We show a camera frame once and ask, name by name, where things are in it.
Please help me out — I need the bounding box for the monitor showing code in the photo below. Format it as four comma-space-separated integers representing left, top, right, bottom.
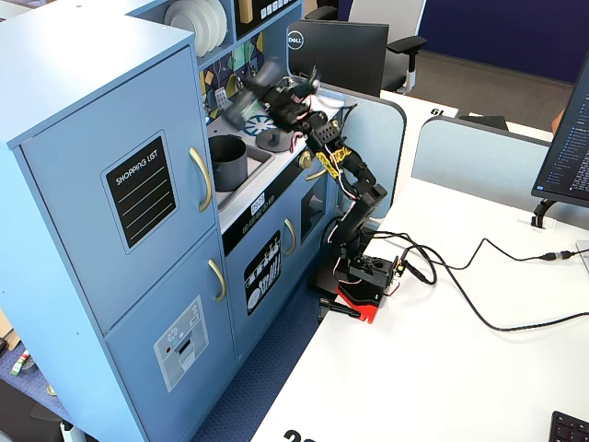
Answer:
531, 50, 589, 208

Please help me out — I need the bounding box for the black monitor mount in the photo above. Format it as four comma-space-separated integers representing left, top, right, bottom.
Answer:
517, 197, 558, 234

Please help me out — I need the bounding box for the black table clamp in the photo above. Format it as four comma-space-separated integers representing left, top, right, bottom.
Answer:
318, 297, 364, 320

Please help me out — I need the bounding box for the gray cylindrical pot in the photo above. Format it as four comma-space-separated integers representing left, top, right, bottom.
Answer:
208, 134, 248, 193

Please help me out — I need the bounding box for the brown cardboard box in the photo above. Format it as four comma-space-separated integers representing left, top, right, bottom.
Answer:
0, 308, 22, 354

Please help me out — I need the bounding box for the white plate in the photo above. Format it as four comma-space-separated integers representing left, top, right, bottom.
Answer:
202, 0, 222, 52
164, 0, 209, 57
215, 0, 229, 46

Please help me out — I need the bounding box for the light blue desk divider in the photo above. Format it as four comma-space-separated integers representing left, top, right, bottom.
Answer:
317, 82, 409, 222
411, 115, 556, 211

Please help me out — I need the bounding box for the thin black USB cable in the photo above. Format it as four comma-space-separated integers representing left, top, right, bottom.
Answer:
375, 232, 576, 286

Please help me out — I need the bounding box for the red and black robot base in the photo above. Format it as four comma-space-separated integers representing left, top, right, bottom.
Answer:
333, 252, 401, 326

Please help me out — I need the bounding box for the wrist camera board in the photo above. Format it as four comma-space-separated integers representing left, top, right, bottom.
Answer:
280, 68, 322, 98

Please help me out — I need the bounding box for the gray laptop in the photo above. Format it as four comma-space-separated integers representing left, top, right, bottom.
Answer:
574, 238, 589, 273

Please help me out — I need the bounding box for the black Dell monitor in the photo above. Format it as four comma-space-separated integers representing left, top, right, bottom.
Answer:
285, 18, 390, 99

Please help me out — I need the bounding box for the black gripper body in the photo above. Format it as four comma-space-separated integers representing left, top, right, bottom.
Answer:
266, 86, 315, 135

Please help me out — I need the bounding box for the thick black cable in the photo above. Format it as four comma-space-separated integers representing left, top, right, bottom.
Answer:
367, 229, 589, 332

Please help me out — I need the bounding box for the gray salt shaker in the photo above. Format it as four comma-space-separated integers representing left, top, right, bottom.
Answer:
223, 58, 283, 131

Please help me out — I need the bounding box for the white office chair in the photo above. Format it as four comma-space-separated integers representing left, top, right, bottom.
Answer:
338, 0, 429, 96

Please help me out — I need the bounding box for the black office chair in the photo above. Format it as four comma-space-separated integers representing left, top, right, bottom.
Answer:
304, 0, 341, 22

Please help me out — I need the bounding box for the gold dishwasher handle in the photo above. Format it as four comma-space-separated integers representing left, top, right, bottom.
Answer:
283, 217, 297, 257

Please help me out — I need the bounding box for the dark gray pot lid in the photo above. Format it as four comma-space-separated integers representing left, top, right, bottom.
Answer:
256, 127, 295, 152

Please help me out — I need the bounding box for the black keyboard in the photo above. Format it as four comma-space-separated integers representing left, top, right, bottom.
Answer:
549, 410, 589, 442

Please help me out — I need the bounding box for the blue toy kitchen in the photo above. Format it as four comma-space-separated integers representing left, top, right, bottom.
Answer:
0, 0, 346, 442

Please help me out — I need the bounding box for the red green striped item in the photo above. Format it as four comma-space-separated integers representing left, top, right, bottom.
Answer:
9, 348, 32, 377

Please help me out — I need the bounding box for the gold fridge door handle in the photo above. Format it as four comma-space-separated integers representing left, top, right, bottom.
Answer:
189, 146, 214, 214
207, 259, 227, 304

